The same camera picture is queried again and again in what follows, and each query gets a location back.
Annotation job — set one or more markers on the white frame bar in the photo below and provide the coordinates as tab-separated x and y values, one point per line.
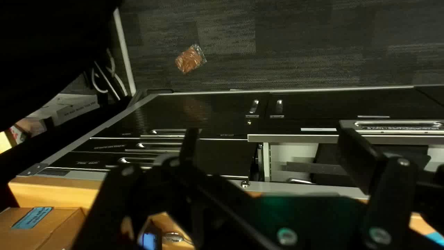
125	56

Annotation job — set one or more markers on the cardboard box with blue label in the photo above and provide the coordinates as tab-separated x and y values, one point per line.
32	230

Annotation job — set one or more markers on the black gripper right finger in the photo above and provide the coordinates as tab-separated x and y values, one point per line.
369	162

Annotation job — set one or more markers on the orange snack packet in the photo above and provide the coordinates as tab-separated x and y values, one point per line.
190	59

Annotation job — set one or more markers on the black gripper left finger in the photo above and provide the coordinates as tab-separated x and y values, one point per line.
190	144

